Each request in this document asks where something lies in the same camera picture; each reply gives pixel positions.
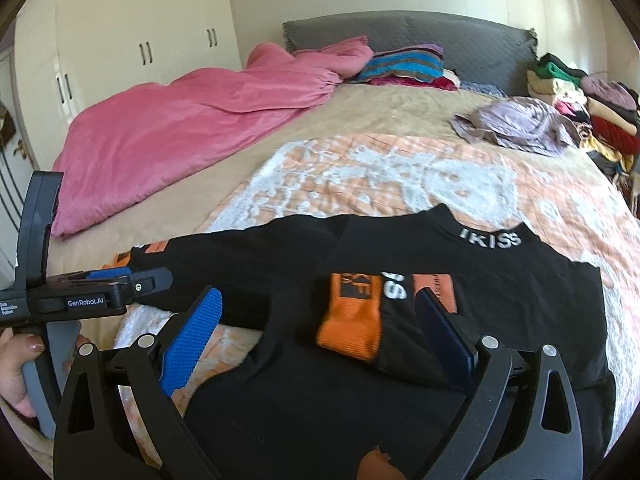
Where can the person's left hand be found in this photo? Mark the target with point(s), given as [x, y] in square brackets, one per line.
[16, 350]

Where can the pink blanket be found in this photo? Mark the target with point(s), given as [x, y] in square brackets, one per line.
[132, 145]

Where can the beige bed sheet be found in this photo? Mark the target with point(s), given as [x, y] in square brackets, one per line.
[183, 207]

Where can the lilac crumpled garment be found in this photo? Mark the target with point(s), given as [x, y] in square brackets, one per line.
[521, 124]

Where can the black sweater with orange cuffs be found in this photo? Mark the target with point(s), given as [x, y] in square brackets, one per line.
[341, 364]

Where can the orange and white tufted bedspread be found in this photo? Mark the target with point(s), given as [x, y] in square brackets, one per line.
[566, 202]

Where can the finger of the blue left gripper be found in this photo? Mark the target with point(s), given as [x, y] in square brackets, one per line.
[107, 274]

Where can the striped blue folded blanket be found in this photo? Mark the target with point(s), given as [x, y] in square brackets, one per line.
[422, 62]

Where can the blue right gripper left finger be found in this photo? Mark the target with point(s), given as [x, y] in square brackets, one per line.
[184, 338]

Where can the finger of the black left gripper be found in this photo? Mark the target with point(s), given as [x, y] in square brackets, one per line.
[150, 282]

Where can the pile of folded clothes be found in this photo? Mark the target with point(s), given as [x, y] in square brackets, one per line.
[605, 112]

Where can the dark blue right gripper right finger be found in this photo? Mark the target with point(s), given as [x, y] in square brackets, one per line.
[453, 349]

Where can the white wardrobe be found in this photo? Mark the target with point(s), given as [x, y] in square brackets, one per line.
[71, 54]

